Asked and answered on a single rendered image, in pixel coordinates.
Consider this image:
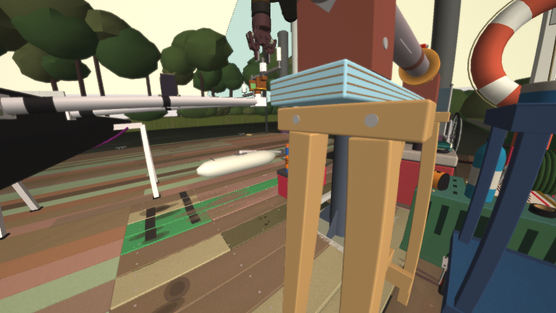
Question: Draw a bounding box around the large dark green tree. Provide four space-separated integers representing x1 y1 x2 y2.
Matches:
0 0 163 97

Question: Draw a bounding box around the small red bin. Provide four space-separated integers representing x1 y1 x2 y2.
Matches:
276 167 328 200

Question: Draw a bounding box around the light grey post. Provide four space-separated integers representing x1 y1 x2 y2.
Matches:
529 0 556 86

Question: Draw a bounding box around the white torpedo-shaped object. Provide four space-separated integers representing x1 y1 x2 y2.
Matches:
195 149 280 179

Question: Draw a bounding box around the rust red post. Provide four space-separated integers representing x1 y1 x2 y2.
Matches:
297 0 441 104

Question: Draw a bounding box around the navy blue trestle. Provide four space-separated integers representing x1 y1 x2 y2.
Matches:
440 81 556 313

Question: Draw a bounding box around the dark blue square panel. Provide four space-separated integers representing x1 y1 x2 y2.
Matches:
159 72 176 98

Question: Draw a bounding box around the grey round post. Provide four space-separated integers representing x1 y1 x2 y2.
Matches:
431 0 462 128

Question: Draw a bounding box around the green slotted crate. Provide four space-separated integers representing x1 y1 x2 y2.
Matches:
399 173 556 271

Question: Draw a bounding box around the black tape roll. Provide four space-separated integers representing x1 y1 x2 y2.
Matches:
527 201 556 220

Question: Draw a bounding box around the teal and white cylinder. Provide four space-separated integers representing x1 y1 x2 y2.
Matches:
463 142 508 204

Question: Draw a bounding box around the green hedge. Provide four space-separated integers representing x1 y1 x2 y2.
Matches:
125 106 273 122

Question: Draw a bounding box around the black spoked wheel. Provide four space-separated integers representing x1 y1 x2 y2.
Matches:
446 111 464 154

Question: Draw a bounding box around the grey tube with yellow flange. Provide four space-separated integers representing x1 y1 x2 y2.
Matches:
393 5 441 86

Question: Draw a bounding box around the small green tree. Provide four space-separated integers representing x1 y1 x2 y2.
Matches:
219 62 245 98

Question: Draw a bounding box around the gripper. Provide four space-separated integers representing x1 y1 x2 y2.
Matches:
246 11 278 65

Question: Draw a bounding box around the white rigger tube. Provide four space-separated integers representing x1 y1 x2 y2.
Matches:
0 93 268 120

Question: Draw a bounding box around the purple cord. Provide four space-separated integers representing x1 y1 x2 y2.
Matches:
92 126 130 150

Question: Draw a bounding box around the orange and white lifebuoy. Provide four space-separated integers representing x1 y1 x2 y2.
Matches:
466 0 556 109

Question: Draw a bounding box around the white boat stand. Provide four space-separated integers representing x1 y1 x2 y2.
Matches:
113 122 161 200

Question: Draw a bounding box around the orange swivel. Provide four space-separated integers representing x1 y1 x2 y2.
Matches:
249 73 268 95

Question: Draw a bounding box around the thin grey pole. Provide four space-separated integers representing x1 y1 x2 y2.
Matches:
277 29 290 78

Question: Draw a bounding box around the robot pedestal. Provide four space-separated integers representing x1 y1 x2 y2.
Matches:
326 135 349 240

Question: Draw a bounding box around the red box with grey lid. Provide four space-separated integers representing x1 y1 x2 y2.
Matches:
395 146 460 209

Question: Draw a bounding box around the orange cylinder with black end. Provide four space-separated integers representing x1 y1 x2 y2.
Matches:
431 170 451 192

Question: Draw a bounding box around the light blue striped stack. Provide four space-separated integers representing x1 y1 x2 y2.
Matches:
269 58 426 109

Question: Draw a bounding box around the green hose coil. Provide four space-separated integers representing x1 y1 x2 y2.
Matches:
531 146 556 197

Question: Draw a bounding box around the black rack block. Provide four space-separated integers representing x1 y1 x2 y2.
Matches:
178 190 202 225
143 207 158 243

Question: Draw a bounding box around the tan wooden trestle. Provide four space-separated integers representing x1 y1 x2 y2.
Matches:
277 99 451 313

